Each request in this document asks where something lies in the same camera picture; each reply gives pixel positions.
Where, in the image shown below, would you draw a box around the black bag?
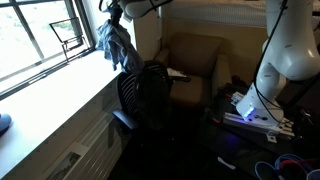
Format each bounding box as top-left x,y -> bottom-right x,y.
211,75 -> 249,118

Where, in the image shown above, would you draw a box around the black office chair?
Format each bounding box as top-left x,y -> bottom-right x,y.
111,59 -> 192,133

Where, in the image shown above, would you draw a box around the black wire stand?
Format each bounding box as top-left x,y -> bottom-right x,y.
48,17 -> 93,63

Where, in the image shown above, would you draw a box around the blue cable loops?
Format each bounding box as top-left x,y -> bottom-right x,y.
254,153 -> 316,180

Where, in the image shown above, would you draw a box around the wall heater unit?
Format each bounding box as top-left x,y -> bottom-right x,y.
43,99 -> 134,180

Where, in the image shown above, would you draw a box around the brown sofa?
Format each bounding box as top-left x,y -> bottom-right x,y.
153,31 -> 233,108

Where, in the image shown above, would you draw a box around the blue rounded object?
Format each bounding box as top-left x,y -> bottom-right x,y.
0,113 -> 13,137

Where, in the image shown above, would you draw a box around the dark window frame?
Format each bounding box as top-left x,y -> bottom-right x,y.
0,0 -> 98,101

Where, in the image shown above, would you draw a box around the blue cup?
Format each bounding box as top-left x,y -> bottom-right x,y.
305,168 -> 320,180

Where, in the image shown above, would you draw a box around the white flat scrap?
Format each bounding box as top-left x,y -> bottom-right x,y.
217,156 -> 237,170

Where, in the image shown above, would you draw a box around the red cable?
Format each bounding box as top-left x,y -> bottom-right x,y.
279,159 -> 318,174

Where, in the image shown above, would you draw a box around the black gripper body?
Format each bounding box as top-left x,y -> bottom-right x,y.
109,3 -> 125,18

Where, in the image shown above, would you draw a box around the small white cloth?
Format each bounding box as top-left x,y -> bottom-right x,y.
166,67 -> 187,79

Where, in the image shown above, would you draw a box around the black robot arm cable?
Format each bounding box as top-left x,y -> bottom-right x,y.
253,0 -> 288,124

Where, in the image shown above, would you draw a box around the grey cloth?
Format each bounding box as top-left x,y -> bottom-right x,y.
95,19 -> 145,75

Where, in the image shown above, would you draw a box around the white mattress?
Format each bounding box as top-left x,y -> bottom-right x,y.
166,0 -> 268,28

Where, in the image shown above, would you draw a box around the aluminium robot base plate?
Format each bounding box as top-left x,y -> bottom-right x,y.
222,111 -> 296,144

